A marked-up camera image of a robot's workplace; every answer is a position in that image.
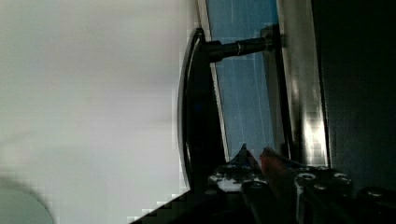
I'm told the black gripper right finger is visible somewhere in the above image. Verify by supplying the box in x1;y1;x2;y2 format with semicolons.
260;147;354;224

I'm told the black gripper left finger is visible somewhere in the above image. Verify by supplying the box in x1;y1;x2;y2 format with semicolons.
207;144;267;192

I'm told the black toaster oven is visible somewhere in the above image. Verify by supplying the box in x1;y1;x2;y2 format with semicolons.
177;0;395;189

